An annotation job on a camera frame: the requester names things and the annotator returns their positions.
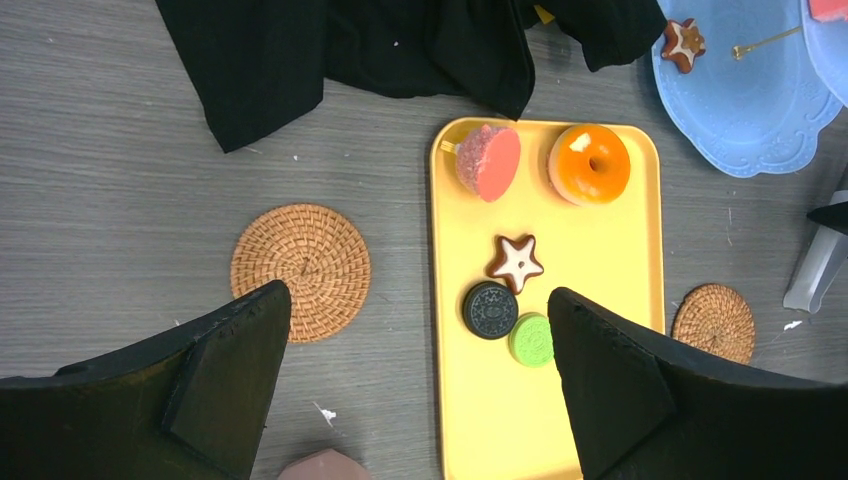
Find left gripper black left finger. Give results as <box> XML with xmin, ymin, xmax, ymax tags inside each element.
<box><xmin>1</xmin><ymin>280</ymin><xmax>292</xmax><ymax>479</ymax></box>

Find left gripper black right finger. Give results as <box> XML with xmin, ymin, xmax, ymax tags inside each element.
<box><xmin>547</xmin><ymin>287</ymin><xmax>847</xmax><ymax>479</ymax></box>

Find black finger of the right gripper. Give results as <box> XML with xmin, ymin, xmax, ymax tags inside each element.
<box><xmin>807</xmin><ymin>201</ymin><xmax>848</xmax><ymax>235</ymax></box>

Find metal tongs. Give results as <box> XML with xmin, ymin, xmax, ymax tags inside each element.
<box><xmin>782</xmin><ymin>185</ymin><xmax>847</xmax><ymax>314</ymax></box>

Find yellow tray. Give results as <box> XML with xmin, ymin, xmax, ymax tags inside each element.
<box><xmin>429</xmin><ymin>117</ymin><xmax>665</xmax><ymax>479</ymax></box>

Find blue three-tier cake stand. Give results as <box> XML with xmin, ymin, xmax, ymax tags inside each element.
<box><xmin>651</xmin><ymin>1</ymin><xmax>843</xmax><ymax>178</ymax></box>

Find brown star cookie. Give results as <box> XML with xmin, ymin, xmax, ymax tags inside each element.
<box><xmin>660</xmin><ymin>18</ymin><xmax>706</xmax><ymax>74</ymax></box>
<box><xmin>485</xmin><ymin>234</ymin><xmax>544</xmax><ymax>295</ymax></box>

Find orange donut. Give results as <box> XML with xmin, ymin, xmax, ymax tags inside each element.
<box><xmin>545</xmin><ymin>124</ymin><xmax>631</xmax><ymax>206</ymax></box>

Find red round cake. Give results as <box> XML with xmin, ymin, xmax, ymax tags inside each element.
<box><xmin>439</xmin><ymin>124</ymin><xmax>521</xmax><ymax>203</ymax></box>

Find pink swirl roll cake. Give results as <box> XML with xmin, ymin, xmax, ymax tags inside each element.
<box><xmin>808</xmin><ymin>0</ymin><xmax>848</xmax><ymax>23</ymax></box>

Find right woven coaster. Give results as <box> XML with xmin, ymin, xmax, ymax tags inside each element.
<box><xmin>671</xmin><ymin>283</ymin><xmax>756</xmax><ymax>365</ymax></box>

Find woven coaster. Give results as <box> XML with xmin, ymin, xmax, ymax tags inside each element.
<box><xmin>230</xmin><ymin>203</ymin><xmax>372</xmax><ymax>343</ymax></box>
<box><xmin>671</xmin><ymin>283</ymin><xmax>756</xmax><ymax>365</ymax></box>

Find green round macaron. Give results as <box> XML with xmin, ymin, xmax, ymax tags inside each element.
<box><xmin>508</xmin><ymin>312</ymin><xmax>554</xmax><ymax>368</ymax></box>

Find pink mug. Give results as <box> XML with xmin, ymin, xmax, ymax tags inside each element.
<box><xmin>277</xmin><ymin>449</ymin><xmax>372</xmax><ymax>480</ymax></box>

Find black round cookie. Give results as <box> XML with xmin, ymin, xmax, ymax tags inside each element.
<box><xmin>461</xmin><ymin>281</ymin><xmax>518</xmax><ymax>340</ymax></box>

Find left woven coaster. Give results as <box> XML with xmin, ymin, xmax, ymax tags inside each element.
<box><xmin>230</xmin><ymin>203</ymin><xmax>372</xmax><ymax>343</ymax></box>

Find black cloth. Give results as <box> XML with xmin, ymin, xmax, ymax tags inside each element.
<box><xmin>158</xmin><ymin>0</ymin><xmax>666</xmax><ymax>152</ymax></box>

